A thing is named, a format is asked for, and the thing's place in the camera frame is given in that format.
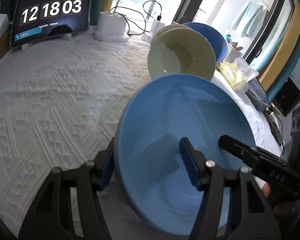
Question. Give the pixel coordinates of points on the white textured tablecloth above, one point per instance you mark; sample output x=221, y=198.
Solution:
x=52, y=92

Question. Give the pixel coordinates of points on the light blue hanging garment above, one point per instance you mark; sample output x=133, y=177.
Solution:
x=250, y=20

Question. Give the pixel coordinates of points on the cream bowl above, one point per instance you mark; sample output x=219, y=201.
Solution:
x=180, y=52

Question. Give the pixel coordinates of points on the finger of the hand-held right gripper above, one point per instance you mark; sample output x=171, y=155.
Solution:
x=237, y=148

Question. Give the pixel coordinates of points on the white charger plug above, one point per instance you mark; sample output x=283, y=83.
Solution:
x=158, y=26

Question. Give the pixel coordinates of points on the black monitor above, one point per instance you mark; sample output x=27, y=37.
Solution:
x=288, y=97

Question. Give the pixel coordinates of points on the person's right hand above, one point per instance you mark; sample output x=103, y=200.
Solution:
x=267, y=190

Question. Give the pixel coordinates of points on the yellow tissue pack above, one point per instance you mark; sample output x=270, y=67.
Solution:
x=233, y=77

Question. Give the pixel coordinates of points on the blue plate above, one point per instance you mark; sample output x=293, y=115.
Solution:
x=165, y=110

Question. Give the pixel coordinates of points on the flat black device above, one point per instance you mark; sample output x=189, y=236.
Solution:
x=275, y=127

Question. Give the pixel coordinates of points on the black window frame post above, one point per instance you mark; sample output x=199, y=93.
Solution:
x=190, y=2

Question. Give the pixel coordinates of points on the white tablet stand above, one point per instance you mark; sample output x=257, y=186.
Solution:
x=27, y=47

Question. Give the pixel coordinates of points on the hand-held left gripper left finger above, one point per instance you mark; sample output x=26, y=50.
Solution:
x=107, y=170

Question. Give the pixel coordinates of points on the black tablet with clock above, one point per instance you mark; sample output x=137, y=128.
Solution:
x=50, y=12

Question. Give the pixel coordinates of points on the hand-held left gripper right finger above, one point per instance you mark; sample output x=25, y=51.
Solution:
x=190, y=160

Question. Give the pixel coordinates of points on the white plastic basket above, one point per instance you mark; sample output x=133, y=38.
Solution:
x=232, y=53

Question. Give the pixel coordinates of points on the white desk lamp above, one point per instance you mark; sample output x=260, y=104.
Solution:
x=110, y=26

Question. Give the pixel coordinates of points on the large blue bowl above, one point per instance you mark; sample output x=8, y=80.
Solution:
x=215, y=40

